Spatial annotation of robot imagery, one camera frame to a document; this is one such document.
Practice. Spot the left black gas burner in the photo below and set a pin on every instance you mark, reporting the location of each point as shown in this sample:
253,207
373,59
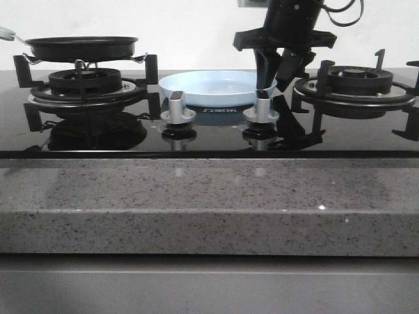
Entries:
95,82

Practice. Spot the black frying pan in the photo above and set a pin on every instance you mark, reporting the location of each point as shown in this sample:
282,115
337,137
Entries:
69,49

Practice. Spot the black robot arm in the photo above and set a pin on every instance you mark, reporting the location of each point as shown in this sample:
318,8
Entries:
296,16

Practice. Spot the left black pan support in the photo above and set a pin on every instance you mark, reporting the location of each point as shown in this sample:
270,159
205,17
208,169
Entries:
132,91

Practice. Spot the light blue plate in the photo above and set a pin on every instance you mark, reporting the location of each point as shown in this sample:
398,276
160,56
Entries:
217,88

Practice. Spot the right black pan support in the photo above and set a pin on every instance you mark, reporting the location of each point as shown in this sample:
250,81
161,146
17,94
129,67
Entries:
313,90

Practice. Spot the black pan support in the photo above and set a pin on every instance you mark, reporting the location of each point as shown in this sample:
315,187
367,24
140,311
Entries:
313,90
132,91

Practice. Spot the right silver stove knob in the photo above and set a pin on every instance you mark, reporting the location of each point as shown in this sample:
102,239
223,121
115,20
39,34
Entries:
261,111

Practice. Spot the black gas burner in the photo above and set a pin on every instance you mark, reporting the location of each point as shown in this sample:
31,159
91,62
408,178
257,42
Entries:
95,82
358,81

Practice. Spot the silver stove knob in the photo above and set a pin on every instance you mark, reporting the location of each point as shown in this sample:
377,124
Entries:
178,113
261,111

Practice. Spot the black glass gas cooktop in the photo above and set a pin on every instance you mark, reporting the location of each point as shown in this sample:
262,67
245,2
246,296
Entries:
307,128

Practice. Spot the right black gas burner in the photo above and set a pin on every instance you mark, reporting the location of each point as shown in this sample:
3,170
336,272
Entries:
358,81

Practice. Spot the left silver stove knob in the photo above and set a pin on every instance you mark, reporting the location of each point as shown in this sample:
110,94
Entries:
178,113

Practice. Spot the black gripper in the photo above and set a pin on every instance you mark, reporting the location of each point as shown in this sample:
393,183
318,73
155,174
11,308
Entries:
269,62

